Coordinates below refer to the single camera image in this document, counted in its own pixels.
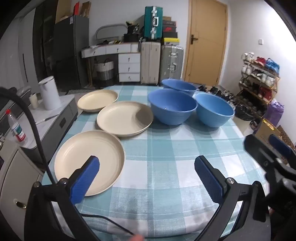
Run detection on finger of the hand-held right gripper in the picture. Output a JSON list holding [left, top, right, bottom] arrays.
[[244, 134, 278, 169], [269, 134, 296, 167]]

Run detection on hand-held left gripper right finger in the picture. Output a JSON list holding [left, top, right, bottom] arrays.
[[194, 156, 270, 241]]

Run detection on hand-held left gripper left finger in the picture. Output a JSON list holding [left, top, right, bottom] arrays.
[[24, 156, 100, 241]]

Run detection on beige round plate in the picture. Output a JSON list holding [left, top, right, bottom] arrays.
[[96, 101, 154, 138], [77, 89, 119, 113], [54, 130, 125, 196]]

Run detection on blue plastic bowl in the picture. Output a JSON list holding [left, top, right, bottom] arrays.
[[195, 93, 235, 128], [147, 89, 198, 126], [161, 79, 198, 97]]

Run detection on gold print cardboard box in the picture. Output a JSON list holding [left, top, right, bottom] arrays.
[[254, 118, 282, 142]]

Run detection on purple bag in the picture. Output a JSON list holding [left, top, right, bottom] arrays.
[[264, 98, 284, 127]]

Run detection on teal checkered tablecloth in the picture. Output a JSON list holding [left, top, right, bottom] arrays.
[[42, 85, 270, 239]]

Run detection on grey side cabinet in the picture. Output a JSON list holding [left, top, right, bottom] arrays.
[[14, 94, 79, 163]]

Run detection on wooden shoe rack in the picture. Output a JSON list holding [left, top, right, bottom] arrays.
[[238, 52, 281, 105]]

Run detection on pile of dark sneakers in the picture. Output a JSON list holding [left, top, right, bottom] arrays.
[[196, 85, 236, 109]]

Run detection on assorted shoes group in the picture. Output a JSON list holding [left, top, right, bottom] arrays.
[[239, 53, 280, 102]]

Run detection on white cabinet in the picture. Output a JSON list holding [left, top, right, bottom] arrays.
[[0, 137, 45, 223]]

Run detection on small knife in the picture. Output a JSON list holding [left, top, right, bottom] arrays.
[[35, 115, 58, 125]]

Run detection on clear bottle red cap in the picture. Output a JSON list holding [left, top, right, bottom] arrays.
[[6, 109, 28, 147]]

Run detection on black white patterned rug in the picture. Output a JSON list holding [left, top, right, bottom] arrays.
[[66, 88, 103, 94]]

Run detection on white kettle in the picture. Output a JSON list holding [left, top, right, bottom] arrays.
[[38, 76, 60, 110]]

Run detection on beige cup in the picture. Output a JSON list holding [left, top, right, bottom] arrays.
[[29, 93, 39, 109]]

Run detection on woven basket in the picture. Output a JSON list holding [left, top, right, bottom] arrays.
[[94, 58, 115, 81]]

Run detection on wooden door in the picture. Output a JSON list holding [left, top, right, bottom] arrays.
[[181, 0, 228, 87]]

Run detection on silver suitcase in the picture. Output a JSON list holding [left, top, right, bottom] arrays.
[[159, 45, 184, 86]]

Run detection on dark grey refrigerator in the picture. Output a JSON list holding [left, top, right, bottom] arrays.
[[52, 15, 90, 90]]

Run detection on beige suitcase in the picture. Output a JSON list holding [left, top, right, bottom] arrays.
[[141, 42, 162, 85]]

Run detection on white desk with drawers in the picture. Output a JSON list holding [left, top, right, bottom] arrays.
[[81, 43, 141, 82]]

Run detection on teal suitcase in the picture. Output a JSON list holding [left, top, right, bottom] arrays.
[[144, 6, 163, 40]]

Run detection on plain cardboard box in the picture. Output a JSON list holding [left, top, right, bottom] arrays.
[[55, 0, 73, 24]]

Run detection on thin black cable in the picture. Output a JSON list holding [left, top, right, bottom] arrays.
[[81, 214, 199, 239]]

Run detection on thick black cable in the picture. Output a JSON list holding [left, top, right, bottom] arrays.
[[0, 87, 58, 186]]

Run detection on grey arched frame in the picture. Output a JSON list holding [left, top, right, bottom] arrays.
[[95, 24, 129, 43]]

